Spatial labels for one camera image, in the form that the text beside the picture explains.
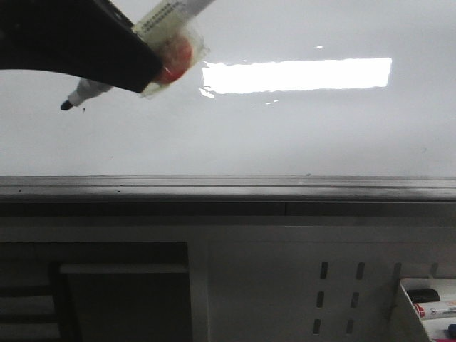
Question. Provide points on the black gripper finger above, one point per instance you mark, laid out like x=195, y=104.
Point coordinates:
x=88, y=39

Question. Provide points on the white taped whiteboard marker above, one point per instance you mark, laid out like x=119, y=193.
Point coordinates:
x=167, y=31

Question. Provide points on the white pegboard panel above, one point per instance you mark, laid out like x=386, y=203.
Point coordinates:
x=292, y=289

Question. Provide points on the black marker in tray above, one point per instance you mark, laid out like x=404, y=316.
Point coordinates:
x=423, y=295

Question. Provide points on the white marker tray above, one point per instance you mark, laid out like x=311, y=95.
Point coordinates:
x=405, y=324

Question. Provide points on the red capped white marker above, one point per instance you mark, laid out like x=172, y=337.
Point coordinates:
x=435, y=310

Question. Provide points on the blue marker in tray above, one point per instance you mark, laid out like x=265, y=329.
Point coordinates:
x=451, y=330

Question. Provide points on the white whiteboard with metal frame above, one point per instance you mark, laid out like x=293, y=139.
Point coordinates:
x=295, y=101

